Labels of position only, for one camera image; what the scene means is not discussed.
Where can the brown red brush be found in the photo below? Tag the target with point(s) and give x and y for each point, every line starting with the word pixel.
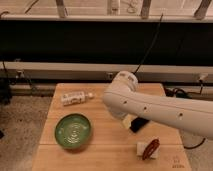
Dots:
pixel 150 149

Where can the black phone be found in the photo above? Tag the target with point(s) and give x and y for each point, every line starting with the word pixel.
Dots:
pixel 137 124

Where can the white plastic bottle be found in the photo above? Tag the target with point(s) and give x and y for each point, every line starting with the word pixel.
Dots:
pixel 76 97

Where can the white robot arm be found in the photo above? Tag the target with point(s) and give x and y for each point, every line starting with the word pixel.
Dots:
pixel 121 98

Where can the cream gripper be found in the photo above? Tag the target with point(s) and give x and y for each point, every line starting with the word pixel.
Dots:
pixel 126 122

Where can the green ceramic bowl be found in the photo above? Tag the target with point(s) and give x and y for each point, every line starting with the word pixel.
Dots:
pixel 73 131

